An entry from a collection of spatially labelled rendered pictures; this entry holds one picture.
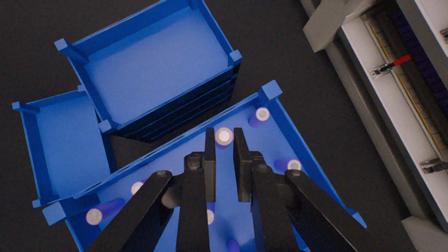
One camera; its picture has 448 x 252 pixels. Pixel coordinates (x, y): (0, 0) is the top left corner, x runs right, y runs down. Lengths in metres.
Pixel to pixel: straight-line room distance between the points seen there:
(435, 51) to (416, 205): 0.49
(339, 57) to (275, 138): 0.56
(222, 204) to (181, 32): 0.40
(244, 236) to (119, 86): 0.40
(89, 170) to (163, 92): 0.41
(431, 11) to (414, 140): 0.31
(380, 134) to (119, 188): 0.75
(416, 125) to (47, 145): 1.04
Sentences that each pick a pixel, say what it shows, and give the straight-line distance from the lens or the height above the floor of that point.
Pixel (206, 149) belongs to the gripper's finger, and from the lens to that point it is 0.16.
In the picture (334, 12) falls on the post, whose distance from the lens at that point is 0.77.
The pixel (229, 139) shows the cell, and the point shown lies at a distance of 0.20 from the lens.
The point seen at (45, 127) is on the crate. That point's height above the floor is 0.00.
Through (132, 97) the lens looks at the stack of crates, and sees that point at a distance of 0.55.
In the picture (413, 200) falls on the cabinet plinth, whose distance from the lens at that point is 0.93.
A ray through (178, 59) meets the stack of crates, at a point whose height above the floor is 0.24.
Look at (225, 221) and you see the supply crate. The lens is 0.36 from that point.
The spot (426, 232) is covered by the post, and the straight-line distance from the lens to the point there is 0.92.
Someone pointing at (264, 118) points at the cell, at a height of 0.47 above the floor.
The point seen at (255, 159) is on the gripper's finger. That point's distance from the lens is 0.17.
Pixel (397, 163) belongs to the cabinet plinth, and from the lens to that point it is 0.89.
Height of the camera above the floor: 0.75
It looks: 82 degrees down
